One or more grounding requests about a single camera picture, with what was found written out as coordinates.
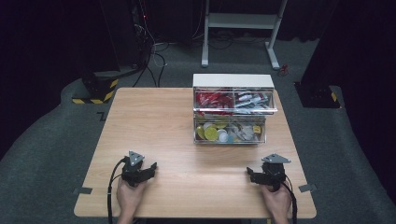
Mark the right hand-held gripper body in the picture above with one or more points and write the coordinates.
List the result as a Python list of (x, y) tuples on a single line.
[(274, 174)]

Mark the black curtain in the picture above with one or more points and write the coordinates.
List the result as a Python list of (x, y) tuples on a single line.
[(40, 46), (364, 62)]

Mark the person's right hand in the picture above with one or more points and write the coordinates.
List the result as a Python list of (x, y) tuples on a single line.
[(279, 202)]

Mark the grey tape piece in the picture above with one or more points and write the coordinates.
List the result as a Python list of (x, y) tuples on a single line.
[(82, 190), (307, 188)]

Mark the clear plastic drawer organizer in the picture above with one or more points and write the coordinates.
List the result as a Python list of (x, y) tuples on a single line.
[(234, 109)]

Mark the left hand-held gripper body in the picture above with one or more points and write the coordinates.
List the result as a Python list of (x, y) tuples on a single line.
[(134, 174)]

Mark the clear drawer with capsules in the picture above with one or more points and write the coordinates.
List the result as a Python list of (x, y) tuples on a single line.
[(263, 137)]

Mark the small yellow packet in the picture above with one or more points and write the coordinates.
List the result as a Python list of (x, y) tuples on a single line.
[(257, 129)]

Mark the pile of white silver packets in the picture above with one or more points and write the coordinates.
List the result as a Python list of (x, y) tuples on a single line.
[(251, 100)]

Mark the person's left hand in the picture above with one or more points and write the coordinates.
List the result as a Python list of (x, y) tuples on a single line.
[(129, 197)]

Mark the white creamer cup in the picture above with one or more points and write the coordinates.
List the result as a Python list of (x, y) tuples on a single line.
[(207, 126), (222, 136)]

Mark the pile of red stick packets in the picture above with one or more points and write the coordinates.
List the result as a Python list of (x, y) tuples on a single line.
[(214, 99)]

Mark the small red floor object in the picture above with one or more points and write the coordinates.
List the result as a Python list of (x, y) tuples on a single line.
[(282, 70)]

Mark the black base with yellow mark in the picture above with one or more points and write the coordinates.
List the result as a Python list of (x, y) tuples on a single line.
[(317, 96)]

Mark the black yellow striped base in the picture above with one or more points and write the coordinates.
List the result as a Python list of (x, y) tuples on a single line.
[(99, 90)]

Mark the large yellow-green round capsule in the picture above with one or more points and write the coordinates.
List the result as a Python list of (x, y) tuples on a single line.
[(211, 134)]

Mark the pile of clear crinkled sachets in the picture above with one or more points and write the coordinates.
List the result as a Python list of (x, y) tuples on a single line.
[(243, 133)]

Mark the white metal stand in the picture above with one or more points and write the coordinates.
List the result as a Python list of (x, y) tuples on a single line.
[(239, 21)]

